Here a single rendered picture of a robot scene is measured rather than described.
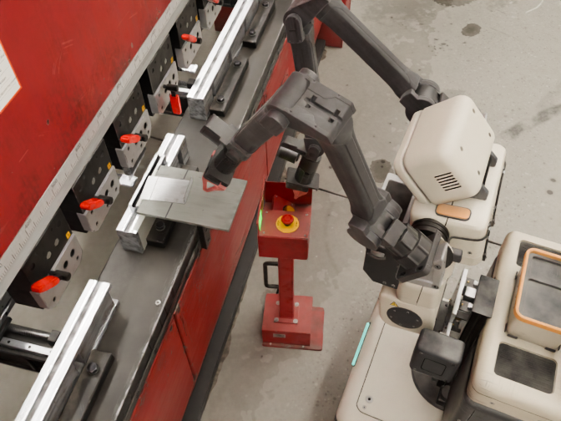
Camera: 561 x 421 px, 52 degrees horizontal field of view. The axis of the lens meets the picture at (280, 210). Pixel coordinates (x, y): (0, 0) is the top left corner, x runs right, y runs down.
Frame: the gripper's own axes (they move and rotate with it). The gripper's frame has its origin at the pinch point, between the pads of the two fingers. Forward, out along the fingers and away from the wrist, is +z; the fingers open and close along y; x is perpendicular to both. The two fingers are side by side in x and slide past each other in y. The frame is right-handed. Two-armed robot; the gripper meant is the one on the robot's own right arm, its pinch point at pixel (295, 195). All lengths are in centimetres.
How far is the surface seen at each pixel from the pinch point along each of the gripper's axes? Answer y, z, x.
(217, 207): 24.3, -14.2, 22.6
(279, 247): 2.1, 8.8, 15.0
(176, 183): 36.8, -11.3, 14.9
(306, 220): -4.4, 1.1, 8.2
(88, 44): 57, -62, 27
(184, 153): 37.5, -2.9, -4.8
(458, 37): -108, 54, -209
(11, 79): 62, -70, 49
